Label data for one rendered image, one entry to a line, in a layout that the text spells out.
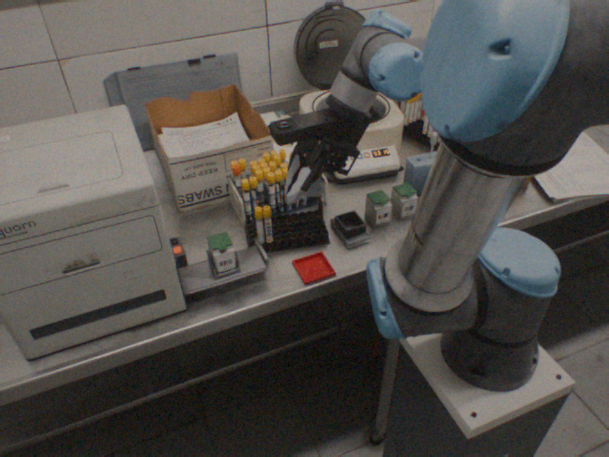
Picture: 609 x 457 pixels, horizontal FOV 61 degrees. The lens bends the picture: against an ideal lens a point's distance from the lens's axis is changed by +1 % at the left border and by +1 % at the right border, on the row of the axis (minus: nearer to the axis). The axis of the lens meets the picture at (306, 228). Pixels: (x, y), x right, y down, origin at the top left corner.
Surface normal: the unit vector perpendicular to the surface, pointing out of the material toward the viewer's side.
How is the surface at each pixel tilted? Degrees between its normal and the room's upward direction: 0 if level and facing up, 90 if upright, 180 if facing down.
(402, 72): 82
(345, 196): 0
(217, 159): 94
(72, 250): 90
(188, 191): 90
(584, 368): 0
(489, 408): 1
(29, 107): 90
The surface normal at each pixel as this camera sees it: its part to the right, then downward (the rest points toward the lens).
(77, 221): 0.40, 0.59
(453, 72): -0.98, 0.04
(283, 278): -0.01, -0.76
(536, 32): 0.06, 0.03
